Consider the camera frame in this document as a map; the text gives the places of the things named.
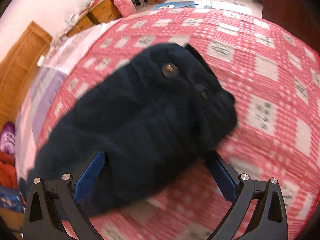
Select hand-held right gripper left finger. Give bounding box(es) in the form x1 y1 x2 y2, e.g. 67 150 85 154
24 150 105 240

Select blue flat sheet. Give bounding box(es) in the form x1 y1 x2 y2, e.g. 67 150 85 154
152 1 199 11

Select pink bag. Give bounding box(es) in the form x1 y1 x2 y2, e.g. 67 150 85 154
114 0 137 18

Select dark wooden wardrobe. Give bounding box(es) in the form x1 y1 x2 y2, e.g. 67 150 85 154
262 0 320 55

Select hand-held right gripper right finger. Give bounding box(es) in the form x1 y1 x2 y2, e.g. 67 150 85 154
206 150 288 240

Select dark navy pants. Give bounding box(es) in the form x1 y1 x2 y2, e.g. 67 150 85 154
27 42 238 218

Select orange jacket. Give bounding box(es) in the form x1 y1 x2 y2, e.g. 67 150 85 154
0 151 19 189

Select pink checkered blanket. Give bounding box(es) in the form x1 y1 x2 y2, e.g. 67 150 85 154
35 6 320 240

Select blue printed box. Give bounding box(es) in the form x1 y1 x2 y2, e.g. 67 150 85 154
0 185 26 208

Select purple pink patchwork bedsheet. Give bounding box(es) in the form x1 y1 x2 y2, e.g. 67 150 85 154
15 22 118 155

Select wooden drawer cabinet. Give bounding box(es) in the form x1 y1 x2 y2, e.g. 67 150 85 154
65 0 122 37

